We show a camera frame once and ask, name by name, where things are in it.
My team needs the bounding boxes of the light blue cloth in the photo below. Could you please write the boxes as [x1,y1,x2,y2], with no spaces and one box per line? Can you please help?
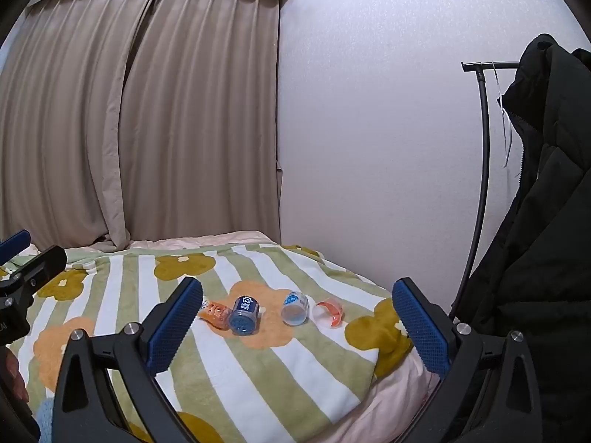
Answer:
[35,397,55,432]

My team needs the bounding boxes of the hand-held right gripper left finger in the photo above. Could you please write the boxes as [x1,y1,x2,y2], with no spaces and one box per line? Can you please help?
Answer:
[52,278,204,443]

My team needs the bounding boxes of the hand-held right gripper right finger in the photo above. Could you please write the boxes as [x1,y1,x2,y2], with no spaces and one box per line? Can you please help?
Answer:
[392,278,544,443]

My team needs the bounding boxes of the pale pink bed sheet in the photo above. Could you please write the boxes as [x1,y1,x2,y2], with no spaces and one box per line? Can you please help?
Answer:
[65,230,441,443]

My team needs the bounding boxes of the black coat rack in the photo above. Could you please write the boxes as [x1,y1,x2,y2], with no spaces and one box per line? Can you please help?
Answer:
[450,60,523,321]

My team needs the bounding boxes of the blue plastic cup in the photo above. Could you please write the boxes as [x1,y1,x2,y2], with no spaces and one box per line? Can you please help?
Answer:
[228,295,262,336]

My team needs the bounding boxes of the clear cup with orange label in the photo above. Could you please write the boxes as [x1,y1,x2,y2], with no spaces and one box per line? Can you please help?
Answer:
[312,298,345,330]

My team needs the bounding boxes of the black padded jacket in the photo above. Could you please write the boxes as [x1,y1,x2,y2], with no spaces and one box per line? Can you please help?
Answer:
[450,34,591,443]

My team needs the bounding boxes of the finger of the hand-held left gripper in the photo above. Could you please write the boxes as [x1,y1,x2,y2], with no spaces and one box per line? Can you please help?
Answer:
[0,245,68,297]
[0,229,31,262]

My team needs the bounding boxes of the clear cup with blue label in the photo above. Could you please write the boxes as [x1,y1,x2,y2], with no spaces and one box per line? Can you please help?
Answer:
[280,291,310,326]

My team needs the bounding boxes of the person's left hand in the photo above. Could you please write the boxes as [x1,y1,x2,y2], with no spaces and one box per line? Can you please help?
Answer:
[0,348,30,405]

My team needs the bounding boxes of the beige curtain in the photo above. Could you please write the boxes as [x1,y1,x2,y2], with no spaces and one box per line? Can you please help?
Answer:
[0,0,163,254]
[117,0,283,248]

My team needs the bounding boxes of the striped floral blanket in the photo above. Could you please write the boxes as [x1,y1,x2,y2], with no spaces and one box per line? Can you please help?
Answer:
[0,244,415,443]

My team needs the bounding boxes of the orange plastic cup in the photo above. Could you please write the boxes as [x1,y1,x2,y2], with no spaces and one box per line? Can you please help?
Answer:
[198,300,232,332]

